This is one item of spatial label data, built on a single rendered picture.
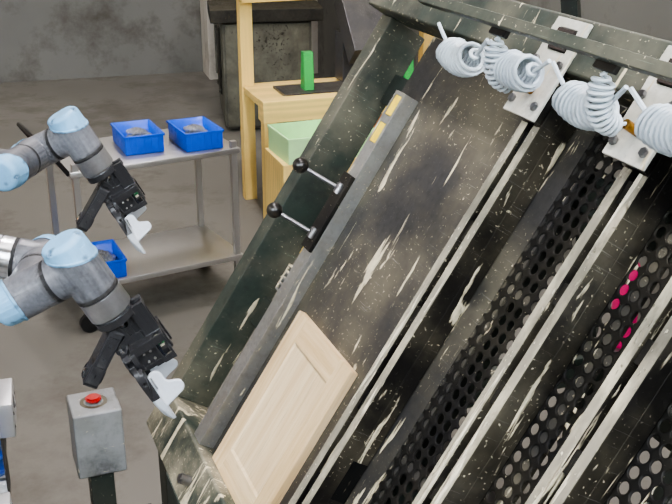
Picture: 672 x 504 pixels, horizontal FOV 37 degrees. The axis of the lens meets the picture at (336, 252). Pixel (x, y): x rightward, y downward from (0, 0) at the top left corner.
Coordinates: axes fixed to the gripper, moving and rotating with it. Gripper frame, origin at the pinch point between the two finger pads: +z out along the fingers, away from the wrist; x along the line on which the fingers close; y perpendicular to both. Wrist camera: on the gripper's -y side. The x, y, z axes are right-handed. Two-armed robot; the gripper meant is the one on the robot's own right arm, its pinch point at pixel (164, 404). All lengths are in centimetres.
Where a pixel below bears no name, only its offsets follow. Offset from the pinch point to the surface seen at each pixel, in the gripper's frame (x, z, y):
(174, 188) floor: 517, 146, -6
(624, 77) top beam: -15, -15, 92
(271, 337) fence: 52, 29, 19
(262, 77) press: 648, 149, 96
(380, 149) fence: 55, 4, 63
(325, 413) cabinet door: 16.5, 30.6, 21.8
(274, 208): 59, 4, 35
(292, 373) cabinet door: 36, 30, 20
